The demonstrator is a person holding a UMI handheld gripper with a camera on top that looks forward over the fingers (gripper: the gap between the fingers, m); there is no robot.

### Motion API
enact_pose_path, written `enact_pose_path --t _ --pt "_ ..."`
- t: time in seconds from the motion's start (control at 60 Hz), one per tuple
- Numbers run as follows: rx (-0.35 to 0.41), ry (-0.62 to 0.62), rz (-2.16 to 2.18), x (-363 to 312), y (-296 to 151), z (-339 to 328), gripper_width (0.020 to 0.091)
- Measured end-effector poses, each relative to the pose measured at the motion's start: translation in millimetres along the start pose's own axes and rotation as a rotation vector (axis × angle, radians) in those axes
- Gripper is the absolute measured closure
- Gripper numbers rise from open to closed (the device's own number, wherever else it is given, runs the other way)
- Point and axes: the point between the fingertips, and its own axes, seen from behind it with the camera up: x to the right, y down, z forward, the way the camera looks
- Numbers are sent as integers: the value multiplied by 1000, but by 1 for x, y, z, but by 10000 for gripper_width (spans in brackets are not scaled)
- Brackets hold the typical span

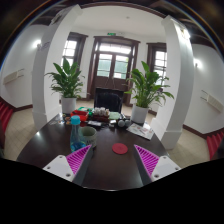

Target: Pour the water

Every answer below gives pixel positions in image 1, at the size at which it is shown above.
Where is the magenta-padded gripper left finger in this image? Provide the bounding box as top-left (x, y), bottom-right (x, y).
top-left (42, 144), bottom-right (95, 187)

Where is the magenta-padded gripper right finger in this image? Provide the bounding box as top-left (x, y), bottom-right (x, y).
top-left (133, 144), bottom-right (182, 187)

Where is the clear blue-capped drink bottle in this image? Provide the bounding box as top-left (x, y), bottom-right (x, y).
top-left (69, 115), bottom-right (88, 154)

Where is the grey-green patterned cup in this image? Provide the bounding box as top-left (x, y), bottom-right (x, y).
top-left (80, 125), bottom-right (98, 149)

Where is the flat round red coaster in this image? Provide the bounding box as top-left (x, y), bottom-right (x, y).
top-left (111, 142), bottom-right (129, 156)

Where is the white printed magazine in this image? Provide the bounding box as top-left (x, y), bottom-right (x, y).
top-left (126, 122), bottom-right (155, 141)

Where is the small black device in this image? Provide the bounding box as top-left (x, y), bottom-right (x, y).
top-left (87, 120), bottom-right (103, 128)

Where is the red box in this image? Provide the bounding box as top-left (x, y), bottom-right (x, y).
top-left (69, 109), bottom-right (90, 122)

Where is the potted plant in white pot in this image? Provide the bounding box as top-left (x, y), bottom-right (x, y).
top-left (44, 58), bottom-right (86, 115)
top-left (124, 60), bottom-right (175, 125)

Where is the green packet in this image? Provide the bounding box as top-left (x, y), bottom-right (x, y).
top-left (78, 106), bottom-right (94, 116)

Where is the green notebook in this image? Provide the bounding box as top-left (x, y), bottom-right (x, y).
top-left (108, 111), bottom-right (122, 121)

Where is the black office chair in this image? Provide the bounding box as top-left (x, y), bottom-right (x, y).
top-left (93, 87), bottom-right (124, 114)

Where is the red carpeted staircase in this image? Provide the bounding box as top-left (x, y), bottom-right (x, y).
top-left (0, 99), bottom-right (14, 133)
top-left (205, 129), bottom-right (224, 160)

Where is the dark wooden double door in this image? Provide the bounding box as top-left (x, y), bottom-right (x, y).
top-left (87, 35), bottom-right (141, 104)

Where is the pillar lamp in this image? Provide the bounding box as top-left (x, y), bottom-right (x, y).
top-left (181, 28), bottom-right (192, 40)

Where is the wall lamp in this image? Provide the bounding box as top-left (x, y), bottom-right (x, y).
top-left (193, 58), bottom-right (203, 69)
top-left (33, 39), bottom-right (43, 50)

